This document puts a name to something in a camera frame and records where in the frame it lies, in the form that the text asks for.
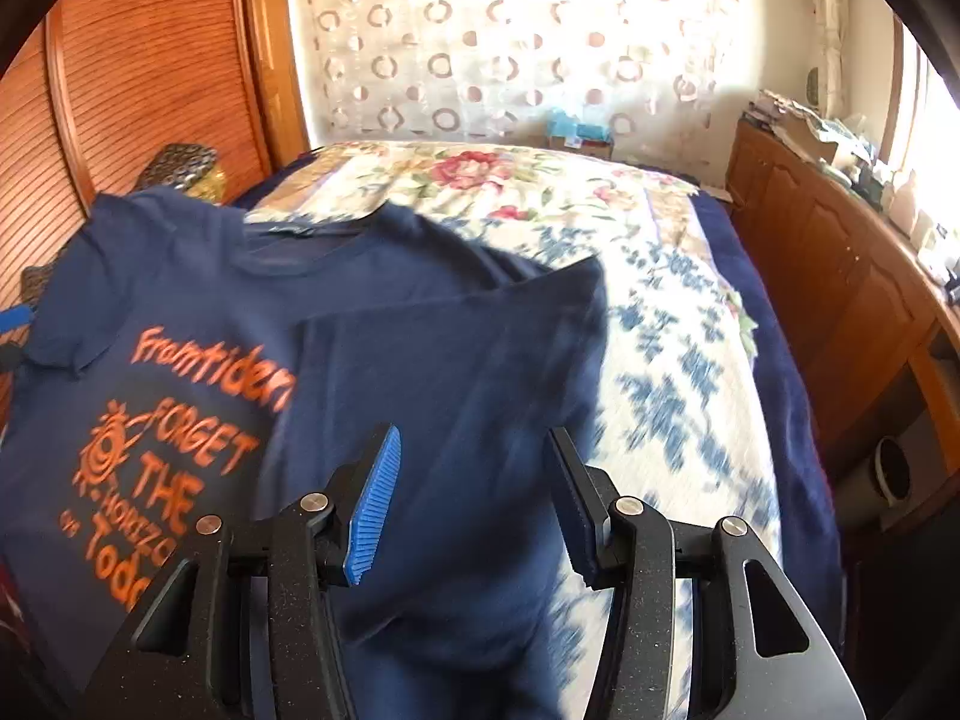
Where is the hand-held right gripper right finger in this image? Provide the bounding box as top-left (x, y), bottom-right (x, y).
top-left (547, 427), bottom-right (860, 720)

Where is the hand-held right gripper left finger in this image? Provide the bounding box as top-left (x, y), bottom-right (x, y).
top-left (75, 424), bottom-right (402, 720)

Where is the navy t-shirt with orange print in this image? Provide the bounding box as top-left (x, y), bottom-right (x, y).
top-left (0, 187), bottom-right (608, 720)

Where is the blue floral white bedspread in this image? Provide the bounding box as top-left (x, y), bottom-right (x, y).
top-left (420, 187), bottom-right (785, 720)

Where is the navy medallion patterned pillow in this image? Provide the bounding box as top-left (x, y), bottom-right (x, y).
top-left (135, 142), bottom-right (222, 200)

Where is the floral bedspread bed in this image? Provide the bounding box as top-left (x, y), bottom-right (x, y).
top-left (225, 150), bottom-right (845, 616)

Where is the wooden louvered wardrobe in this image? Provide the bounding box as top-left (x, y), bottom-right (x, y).
top-left (0, 0), bottom-right (312, 406)

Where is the grey cylindrical bin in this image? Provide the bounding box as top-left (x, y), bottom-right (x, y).
top-left (832, 435), bottom-right (914, 533)

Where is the pink floral quilt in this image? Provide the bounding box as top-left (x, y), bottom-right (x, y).
top-left (247, 141), bottom-right (721, 256)

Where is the wooden sideboard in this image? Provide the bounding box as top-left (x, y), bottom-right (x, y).
top-left (726, 116), bottom-right (960, 466)

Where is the cardboard box with blue cloth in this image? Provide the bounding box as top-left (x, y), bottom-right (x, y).
top-left (544, 109), bottom-right (612, 158)

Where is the stack of papers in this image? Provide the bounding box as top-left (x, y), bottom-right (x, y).
top-left (739, 86), bottom-right (852, 166)

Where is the clutter of small bottles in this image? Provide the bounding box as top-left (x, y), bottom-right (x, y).
top-left (847, 157), bottom-right (960, 286)

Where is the sheer curtain with circles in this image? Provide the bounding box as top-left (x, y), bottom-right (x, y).
top-left (289, 0), bottom-right (826, 166)

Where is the cream side curtain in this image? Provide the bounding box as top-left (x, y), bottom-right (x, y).
top-left (795, 0), bottom-right (852, 117)

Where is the window with wooden frame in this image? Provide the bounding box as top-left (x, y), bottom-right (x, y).
top-left (889, 15), bottom-right (960, 241)

